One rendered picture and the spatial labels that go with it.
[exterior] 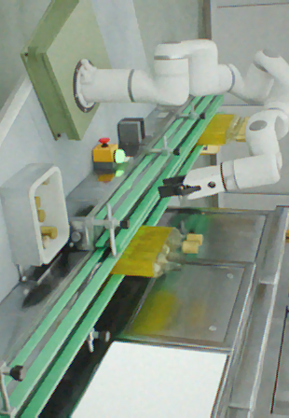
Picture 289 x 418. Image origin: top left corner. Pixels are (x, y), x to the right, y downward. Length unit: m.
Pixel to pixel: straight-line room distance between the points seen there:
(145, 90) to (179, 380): 0.77
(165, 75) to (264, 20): 5.88
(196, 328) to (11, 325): 0.52
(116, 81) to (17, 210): 0.46
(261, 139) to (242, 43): 6.08
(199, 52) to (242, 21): 5.83
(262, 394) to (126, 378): 0.33
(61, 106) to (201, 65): 0.41
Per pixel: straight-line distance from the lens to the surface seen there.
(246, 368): 1.56
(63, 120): 1.75
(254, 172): 1.47
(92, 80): 1.74
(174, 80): 1.65
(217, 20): 7.56
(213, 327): 1.69
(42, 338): 1.45
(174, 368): 1.56
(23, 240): 1.57
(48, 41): 1.65
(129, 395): 1.50
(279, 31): 7.49
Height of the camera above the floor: 1.54
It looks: 17 degrees down
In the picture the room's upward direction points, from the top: 93 degrees clockwise
